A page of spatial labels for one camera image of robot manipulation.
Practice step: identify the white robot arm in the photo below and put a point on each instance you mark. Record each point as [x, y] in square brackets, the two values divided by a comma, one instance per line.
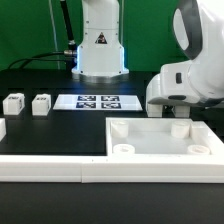
[183, 39]

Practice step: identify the white square table top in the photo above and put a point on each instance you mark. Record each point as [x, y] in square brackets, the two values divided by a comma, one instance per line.
[160, 136]

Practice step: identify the white sheet with AprilTags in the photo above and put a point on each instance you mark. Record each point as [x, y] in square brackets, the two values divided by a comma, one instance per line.
[97, 102]

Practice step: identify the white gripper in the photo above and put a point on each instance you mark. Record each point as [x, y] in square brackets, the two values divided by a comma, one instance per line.
[170, 87]

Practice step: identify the white U-shaped obstacle fence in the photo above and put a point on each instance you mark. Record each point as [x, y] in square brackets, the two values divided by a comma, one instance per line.
[109, 168]

